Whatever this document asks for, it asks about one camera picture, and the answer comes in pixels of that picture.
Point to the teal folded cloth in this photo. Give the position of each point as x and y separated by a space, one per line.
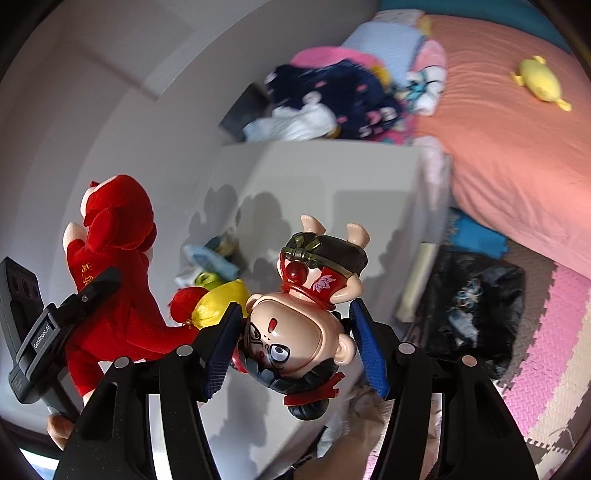
478 235

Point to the small blue green toys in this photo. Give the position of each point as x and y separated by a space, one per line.
210 258

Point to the small green item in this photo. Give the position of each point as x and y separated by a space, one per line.
207 278

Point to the pink and white garment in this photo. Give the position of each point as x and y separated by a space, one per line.
431 78

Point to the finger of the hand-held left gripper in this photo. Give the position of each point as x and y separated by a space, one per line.
94 288

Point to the beige cloth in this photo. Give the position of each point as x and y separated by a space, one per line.
358 424

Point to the cartoon figure toy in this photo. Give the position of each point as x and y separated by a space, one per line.
295 327

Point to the light blue blanket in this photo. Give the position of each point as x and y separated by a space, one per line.
383 39

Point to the navy floral garment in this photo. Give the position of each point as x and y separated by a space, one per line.
341 92

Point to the yellow and red plush toy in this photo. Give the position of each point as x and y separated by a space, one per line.
221 300

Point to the yellow plush duck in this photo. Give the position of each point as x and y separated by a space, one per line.
542 83

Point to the teal blanket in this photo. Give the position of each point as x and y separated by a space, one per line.
461 7

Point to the bed with orange sheet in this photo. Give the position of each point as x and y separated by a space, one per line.
508 152

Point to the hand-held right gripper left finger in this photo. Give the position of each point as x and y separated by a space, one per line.
220 353

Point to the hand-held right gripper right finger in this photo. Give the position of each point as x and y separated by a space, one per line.
369 350

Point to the black trash bag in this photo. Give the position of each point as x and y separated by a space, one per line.
466 304

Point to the pink foam floor mat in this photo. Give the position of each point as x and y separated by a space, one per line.
549 369

